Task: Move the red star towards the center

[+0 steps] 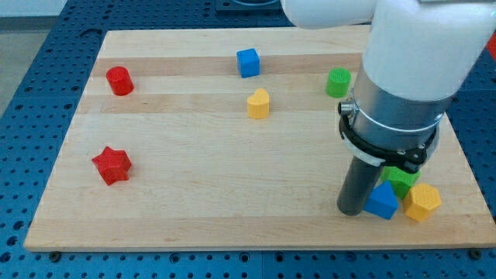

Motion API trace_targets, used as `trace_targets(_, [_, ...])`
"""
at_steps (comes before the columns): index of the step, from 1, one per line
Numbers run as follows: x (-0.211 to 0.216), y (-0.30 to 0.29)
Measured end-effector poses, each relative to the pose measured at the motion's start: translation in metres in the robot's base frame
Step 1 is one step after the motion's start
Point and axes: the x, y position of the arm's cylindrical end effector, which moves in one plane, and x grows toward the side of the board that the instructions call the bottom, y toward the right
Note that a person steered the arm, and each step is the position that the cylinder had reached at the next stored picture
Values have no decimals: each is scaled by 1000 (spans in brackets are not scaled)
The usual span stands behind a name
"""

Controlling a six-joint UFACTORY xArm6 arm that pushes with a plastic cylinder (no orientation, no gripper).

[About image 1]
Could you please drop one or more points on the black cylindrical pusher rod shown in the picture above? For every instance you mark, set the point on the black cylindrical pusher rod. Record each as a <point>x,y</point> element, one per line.
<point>360,180</point>

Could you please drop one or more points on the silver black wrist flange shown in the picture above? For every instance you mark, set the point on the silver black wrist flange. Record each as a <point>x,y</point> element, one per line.
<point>383,129</point>

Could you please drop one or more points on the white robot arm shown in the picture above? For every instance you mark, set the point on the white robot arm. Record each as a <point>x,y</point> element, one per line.
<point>418,55</point>

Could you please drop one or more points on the green star block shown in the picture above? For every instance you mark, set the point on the green star block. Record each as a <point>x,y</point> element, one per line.
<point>400,180</point>

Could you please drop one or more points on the red star block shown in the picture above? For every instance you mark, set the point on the red star block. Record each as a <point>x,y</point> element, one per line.
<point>112,165</point>

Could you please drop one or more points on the blue triangle block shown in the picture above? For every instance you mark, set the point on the blue triangle block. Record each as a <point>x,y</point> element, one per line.
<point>382,201</point>

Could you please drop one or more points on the yellow hexagon block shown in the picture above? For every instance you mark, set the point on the yellow hexagon block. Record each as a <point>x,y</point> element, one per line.
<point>421,201</point>

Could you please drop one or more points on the green cylinder block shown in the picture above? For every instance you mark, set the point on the green cylinder block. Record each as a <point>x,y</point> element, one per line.
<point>338,82</point>

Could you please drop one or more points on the yellow heart block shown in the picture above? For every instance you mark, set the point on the yellow heart block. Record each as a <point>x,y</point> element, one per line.
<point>258,104</point>

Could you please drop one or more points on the red object at right edge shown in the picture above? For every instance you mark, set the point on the red object at right edge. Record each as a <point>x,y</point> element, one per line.
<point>491,46</point>

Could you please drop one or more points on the blue cube block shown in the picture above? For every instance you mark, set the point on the blue cube block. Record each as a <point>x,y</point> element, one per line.
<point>248,63</point>

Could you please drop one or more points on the wooden board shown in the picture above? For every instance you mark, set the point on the wooden board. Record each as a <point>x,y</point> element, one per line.
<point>205,176</point>

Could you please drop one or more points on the red cylinder block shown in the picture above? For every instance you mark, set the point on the red cylinder block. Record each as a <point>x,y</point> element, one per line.
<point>119,81</point>

